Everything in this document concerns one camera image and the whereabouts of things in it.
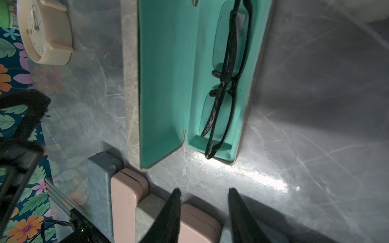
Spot pink case with brown sunglasses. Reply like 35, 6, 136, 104
110, 168, 149, 243

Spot cream round alarm clock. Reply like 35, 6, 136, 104
17, 0, 74, 66

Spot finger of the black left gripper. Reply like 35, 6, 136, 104
1, 89, 51, 225

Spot mint case with black glasses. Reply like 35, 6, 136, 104
129, 1, 274, 170

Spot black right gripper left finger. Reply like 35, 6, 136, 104
140, 188, 181, 243

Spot grey case with black sunglasses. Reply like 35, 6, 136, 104
135, 194, 166, 243

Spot green lidded round container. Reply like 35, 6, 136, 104
0, 0, 10, 28

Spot grey case with olive glasses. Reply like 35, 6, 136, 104
87, 152, 124, 243

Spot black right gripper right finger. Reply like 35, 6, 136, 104
228, 188, 270, 243

